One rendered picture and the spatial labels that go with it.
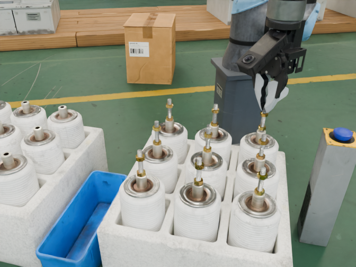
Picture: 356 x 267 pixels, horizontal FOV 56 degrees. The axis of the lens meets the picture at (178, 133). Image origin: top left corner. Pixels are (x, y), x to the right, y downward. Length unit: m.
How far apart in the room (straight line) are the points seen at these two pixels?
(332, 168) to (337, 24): 2.32
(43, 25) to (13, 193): 1.84
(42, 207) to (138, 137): 0.60
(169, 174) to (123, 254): 0.20
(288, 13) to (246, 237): 0.45
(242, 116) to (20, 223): 0.79
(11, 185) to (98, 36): 1.78
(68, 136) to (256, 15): 0.67
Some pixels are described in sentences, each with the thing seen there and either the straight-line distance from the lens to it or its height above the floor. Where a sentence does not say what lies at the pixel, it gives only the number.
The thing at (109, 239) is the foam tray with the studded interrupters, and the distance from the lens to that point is 0.74.
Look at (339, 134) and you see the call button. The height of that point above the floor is 0.33.
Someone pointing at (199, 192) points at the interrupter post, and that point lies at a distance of 0.67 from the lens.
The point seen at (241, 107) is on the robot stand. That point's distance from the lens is 1.20.
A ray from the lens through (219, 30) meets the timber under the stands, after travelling 2.61.
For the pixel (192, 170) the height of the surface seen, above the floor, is 0.25.
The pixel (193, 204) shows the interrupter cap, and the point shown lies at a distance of 0.67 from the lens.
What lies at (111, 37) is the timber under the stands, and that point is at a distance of 2.48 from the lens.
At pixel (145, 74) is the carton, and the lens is 1.80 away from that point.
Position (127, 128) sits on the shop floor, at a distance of 1.40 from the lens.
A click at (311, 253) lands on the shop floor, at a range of 0.98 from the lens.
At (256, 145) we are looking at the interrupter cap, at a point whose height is 0.25.
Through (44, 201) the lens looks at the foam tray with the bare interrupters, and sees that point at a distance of 0.85.
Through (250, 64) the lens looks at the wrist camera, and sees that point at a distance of 0.71.
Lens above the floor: 0.71
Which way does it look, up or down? 31 degrees down
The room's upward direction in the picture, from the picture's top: 1 degrees clockwise
